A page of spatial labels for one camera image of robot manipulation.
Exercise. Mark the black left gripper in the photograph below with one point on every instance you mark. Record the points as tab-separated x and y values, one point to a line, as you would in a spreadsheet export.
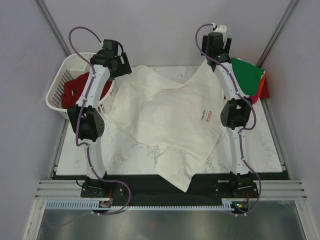
125	68

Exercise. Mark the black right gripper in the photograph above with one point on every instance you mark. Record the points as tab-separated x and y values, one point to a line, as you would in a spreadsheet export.
227	45

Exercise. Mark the white Coca-Cola t-shirt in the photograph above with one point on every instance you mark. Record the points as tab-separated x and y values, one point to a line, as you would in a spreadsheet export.
183	119

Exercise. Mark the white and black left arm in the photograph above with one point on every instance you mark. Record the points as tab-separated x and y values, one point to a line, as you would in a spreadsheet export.
87	123

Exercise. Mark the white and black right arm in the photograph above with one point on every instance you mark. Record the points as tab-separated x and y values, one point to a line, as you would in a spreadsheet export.
234	115

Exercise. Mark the white plastic laundry basket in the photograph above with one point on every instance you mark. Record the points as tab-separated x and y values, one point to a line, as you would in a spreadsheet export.
72	67

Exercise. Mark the green folded t-shirt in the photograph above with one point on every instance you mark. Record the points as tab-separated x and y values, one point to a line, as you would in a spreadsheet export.
254	75

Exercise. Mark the red t-shirt in basket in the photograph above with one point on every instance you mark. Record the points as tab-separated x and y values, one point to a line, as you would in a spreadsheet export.
73	90

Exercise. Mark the orange folded t-shirt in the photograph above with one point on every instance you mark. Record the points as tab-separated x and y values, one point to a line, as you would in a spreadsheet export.
261	86

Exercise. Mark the pink folded t-shirt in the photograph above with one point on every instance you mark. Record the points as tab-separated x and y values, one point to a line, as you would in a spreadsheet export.
254	99

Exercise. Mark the dark red folded t-shirt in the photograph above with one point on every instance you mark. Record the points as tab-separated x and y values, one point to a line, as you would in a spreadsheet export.
264	93

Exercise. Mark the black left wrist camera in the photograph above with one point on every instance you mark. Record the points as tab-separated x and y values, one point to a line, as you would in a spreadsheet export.
111	46

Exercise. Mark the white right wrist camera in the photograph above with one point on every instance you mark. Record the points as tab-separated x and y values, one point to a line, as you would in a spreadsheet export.
222	29

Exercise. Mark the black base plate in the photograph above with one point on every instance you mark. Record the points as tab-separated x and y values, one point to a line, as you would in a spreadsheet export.
153	190

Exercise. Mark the white slotted cable duct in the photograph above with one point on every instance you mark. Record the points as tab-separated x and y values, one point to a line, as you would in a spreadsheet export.
99	205

